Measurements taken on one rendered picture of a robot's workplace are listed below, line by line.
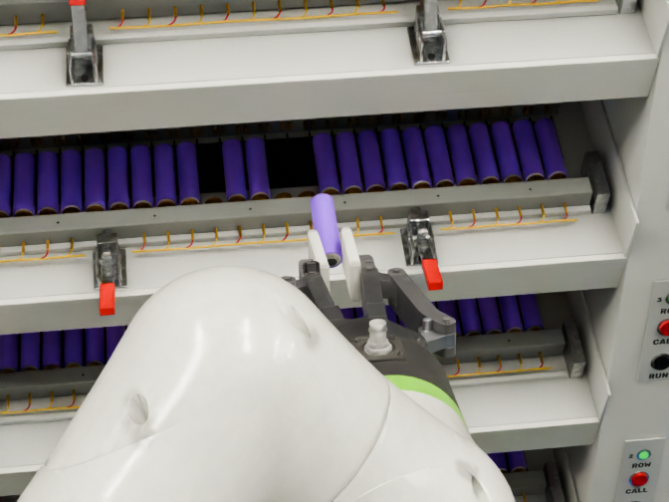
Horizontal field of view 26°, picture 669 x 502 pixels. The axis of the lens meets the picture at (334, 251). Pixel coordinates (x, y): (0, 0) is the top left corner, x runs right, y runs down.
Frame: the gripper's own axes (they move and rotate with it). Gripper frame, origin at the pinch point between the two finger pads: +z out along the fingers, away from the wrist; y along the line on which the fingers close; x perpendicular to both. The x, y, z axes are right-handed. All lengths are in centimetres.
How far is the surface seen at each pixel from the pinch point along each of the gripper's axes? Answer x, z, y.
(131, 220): 3.3, 19.8, 15.3
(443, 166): 1.5, 23.3, -12.4
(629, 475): 35, 23, -31
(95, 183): 1.2, 24.0, 18.4
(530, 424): 27.4, 21.4, -20.4
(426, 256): 5.9, 13.9, -9.2
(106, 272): 5.8, 15.0, 17.5
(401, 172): 1.7, 23.1, -8.6
